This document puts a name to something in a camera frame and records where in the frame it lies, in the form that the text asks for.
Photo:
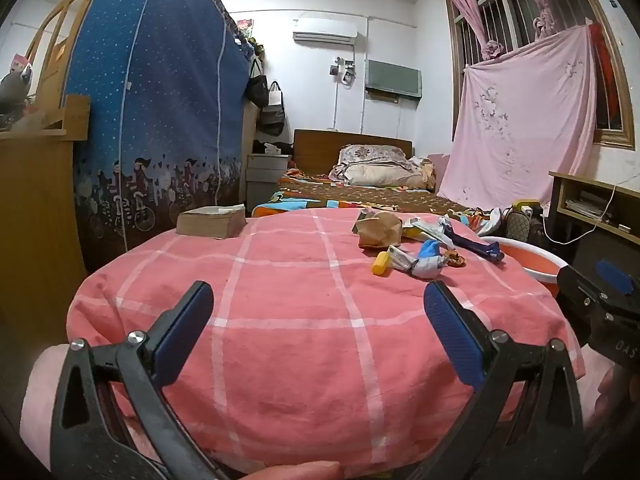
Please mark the brown nut shell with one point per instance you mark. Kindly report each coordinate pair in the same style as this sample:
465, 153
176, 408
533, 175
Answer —
455, 259

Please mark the barred window with wooden frame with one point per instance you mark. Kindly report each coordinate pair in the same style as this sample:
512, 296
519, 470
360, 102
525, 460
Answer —
510, 0

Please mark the thick old book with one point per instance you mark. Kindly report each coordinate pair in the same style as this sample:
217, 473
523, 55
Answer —
212, 221

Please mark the brown patterned bag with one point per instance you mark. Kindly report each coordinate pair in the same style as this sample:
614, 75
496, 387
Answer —
520, 222

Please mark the wooden bunk bed frame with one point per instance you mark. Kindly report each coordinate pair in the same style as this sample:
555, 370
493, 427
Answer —
50, 45

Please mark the yellow power strip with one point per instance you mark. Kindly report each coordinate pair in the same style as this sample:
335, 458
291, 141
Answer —
525, 206

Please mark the person's left hand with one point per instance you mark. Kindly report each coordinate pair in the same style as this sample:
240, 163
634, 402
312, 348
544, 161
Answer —
300, 471

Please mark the stack of papers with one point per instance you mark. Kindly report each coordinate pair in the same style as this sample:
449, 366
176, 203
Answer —
585, 205

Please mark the orange basin with white rim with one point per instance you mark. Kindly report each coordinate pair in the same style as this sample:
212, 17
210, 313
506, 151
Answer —
530, 260

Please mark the white charger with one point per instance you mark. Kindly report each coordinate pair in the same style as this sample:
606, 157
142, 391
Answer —
624, 227

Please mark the pink hanging sheet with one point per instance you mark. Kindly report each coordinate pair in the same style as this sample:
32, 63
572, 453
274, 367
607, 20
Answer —
525, 125

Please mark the small yellow plastic bottle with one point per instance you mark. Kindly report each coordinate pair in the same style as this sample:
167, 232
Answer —
382, 262

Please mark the wooden cabinet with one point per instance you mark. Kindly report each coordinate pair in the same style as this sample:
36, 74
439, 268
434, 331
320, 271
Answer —
35, 200

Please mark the white striped wrapper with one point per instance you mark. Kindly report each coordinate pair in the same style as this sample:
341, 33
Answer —
400, 256

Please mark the television with green cover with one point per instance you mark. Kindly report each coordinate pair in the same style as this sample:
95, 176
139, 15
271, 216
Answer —
392, 77

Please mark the pink fleece cloth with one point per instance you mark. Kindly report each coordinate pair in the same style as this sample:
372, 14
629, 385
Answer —
40, 390

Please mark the brown paper bag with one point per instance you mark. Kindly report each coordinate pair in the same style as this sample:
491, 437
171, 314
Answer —
382, 230

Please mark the red floral picture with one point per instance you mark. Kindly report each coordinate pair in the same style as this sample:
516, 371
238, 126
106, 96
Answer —
245, 24

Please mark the grey soft toy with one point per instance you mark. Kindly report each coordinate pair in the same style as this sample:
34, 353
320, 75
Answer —
15, 85

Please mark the wooden headboard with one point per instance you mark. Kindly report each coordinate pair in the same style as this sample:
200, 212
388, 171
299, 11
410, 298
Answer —
320, 142

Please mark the pink checked blanket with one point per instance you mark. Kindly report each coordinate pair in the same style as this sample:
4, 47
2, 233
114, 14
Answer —
300, 335

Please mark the blue dotted wardrobe cover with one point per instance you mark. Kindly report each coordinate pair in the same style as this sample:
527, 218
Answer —
150, 85

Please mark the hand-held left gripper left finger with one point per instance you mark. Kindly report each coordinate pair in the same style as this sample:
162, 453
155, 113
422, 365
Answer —
182, 331

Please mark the red hanging cloth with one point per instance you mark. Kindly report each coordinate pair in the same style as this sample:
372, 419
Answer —
602, 60

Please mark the dark wooden desk shelf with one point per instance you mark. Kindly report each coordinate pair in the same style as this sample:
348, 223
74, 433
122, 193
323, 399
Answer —
590, 185

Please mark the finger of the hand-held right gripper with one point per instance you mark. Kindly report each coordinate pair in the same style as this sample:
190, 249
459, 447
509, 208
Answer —
575, 290
614, 276

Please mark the person's right hand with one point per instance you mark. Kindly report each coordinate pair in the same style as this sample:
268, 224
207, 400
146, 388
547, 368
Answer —
607, 390

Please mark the pillows on bed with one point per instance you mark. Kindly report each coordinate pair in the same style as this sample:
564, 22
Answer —
385, 175

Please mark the colourful patterned bedspread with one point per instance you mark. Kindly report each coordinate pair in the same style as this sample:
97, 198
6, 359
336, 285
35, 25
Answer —
360, 195

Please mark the tissue box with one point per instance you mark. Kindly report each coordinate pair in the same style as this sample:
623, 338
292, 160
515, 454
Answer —
272, 149

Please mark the blue toothbrush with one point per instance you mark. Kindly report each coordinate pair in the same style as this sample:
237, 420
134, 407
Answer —
475, 246

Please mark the black and white hanging bag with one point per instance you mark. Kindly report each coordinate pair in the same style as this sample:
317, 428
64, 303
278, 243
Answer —
274, 110

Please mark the black pouch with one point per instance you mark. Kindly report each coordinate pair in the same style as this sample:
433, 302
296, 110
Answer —
287, 147

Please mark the white air conditioner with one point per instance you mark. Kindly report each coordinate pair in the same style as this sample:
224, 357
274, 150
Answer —
325, 29

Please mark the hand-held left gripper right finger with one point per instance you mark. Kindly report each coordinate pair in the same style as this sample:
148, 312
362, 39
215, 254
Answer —
452, 332

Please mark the white nightstand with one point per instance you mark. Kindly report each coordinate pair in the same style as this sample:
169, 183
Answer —
265, 175

